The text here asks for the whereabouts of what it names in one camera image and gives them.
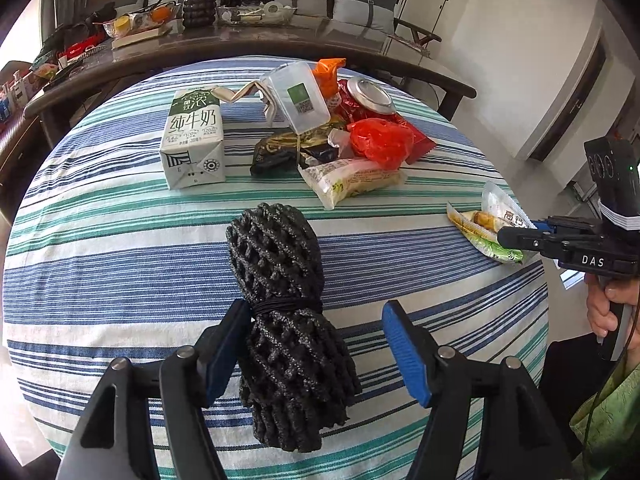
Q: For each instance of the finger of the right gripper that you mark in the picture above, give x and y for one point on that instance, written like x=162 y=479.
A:
x=530 y=240

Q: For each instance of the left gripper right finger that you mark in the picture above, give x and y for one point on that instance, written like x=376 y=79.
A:
x=518 y=436

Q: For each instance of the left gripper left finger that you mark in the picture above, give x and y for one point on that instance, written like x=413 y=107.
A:
x=113 y=437

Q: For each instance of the red plastic bag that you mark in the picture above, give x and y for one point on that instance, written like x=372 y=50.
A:
x=384 y=142

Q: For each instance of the cream biscuit packet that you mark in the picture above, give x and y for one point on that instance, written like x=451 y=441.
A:
x=343 y=178

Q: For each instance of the black foam fruit net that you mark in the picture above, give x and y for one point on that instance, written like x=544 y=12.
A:
x=297 y=376

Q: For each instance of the green white milk carton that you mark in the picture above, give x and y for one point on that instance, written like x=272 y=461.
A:
x=192 y=145

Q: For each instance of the green sleeve forearm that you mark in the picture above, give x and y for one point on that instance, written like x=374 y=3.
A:
x=611 y=434

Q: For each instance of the right hand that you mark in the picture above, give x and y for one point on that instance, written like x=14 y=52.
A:
x=600 y=300

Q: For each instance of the green yellow snack wrapper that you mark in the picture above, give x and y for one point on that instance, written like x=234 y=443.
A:
x=481 y=227

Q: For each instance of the striped tablecloth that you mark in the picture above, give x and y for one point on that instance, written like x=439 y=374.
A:
x=106 y=260

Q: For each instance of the crushed red metal can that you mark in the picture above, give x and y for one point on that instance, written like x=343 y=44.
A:
x=361 y=98

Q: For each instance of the black gold snack wrapper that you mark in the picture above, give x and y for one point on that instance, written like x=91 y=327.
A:
x=287 y=150

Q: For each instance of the orange plastic wrapper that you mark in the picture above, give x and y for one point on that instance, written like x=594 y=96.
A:
x=326 y=75

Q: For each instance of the clear plastic box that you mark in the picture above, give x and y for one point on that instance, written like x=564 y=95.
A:
x=298 y=96

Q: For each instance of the crumpled paper carton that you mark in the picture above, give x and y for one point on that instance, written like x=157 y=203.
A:
x=255 y=89

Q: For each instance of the glass tray with items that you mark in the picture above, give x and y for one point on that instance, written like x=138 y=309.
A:
x=265 y=14

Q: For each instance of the black ribbed plant pot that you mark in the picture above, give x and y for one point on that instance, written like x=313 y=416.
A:
x=198 y=13

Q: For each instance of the dark long table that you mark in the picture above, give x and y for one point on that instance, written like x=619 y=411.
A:
x=366 y=50

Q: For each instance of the fruit bowl with oranges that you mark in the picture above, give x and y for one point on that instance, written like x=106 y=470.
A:
x=154 y=16

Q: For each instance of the black tracker camera box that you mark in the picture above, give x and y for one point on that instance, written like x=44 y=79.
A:
x=614 y=169

